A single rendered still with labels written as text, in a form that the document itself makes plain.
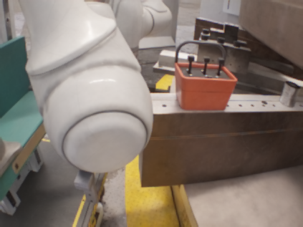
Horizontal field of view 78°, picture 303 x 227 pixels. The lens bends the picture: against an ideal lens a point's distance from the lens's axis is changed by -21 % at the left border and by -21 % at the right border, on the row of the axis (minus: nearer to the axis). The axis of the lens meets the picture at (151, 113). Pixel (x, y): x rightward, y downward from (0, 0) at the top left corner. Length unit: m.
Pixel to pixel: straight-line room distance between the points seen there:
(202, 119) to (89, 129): 0.66
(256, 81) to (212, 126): 1.27
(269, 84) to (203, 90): 1.40
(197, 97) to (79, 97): 0.62
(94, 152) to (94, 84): 0.05
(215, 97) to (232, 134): 0.19
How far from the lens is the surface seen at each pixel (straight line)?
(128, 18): 0.60
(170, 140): 0.82
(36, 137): 0.67
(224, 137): 0.89
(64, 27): 0.20
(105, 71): 0.18
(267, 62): 2.06
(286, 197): 1.17
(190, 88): 0.72
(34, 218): 0.95
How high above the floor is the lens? 1.09
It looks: 33 degrees down
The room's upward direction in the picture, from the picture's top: 4 degrees clockwise
